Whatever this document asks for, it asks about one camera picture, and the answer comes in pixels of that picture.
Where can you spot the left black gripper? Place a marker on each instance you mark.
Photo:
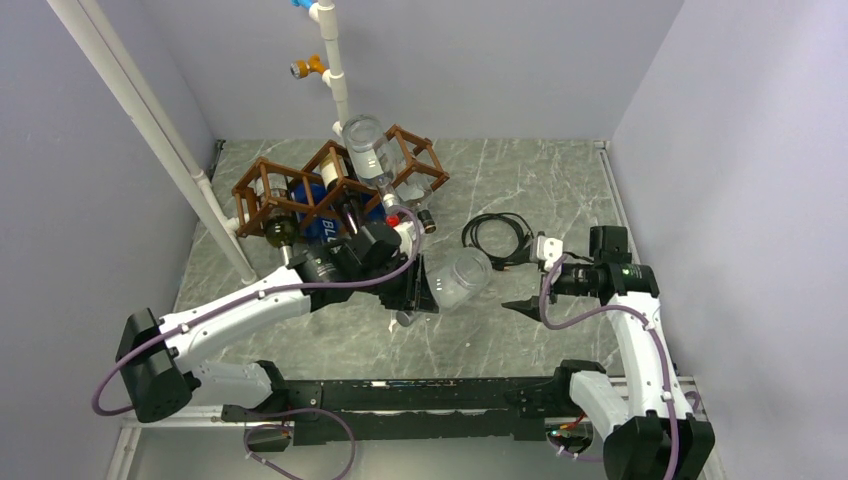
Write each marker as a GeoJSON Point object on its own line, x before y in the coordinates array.
{"type": "Point", "coordinates": [415, 293]}

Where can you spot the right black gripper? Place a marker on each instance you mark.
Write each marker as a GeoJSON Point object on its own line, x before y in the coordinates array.
{"type": "Point", "coordinates": [530, 307]}

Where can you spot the clear glass bottle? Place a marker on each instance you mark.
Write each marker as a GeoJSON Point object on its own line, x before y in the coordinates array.
{"type": "Point", "coordinates": [461, 275]}
{"type": "Point", "coordinates": [373, 160]}

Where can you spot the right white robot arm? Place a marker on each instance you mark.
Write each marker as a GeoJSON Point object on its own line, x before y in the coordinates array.
{"type": "Point", "coordinates": [652, 431]}

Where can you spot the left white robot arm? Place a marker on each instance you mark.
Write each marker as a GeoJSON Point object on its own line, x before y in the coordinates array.
{"type": "Point", "coordinates": [164, 362]}

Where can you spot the clear bottle black cap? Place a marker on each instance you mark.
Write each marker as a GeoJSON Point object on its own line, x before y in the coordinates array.
{"type": "Point", "coordinates": [416, 197]}

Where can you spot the dark bottle gold foil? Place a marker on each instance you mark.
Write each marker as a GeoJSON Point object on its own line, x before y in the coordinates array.
{"type": "Point", "coordinates": [351, 217]}

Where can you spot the brown wooden wine rack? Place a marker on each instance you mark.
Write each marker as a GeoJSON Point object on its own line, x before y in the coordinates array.
{"type": "Point", "coordinates": [315, 190]}

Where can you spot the olive green bottle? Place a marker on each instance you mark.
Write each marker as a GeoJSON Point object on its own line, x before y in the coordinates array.
{"type": "Point", "coordinates": [281, 231]}

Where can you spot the orange pipe fitting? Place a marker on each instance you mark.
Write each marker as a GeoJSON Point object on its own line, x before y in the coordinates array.
{"type": "Point", "coordinates": [302, 68]}

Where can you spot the white pvc pipe stand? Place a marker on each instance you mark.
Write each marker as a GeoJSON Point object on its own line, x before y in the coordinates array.
{"type": "Point", "coordinates": [323, 12]}

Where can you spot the white diagonal pole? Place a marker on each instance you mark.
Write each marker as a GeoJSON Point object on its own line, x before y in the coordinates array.
{"type": "Point", "coordinates": [93, 32]}

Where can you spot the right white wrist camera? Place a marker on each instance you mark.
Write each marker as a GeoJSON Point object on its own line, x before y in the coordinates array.
{"type": "Point", "coordinates": [546, 251]}

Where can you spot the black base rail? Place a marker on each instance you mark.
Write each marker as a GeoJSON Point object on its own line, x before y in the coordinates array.
{"type": "Point", "coordinates": [323, 411]}

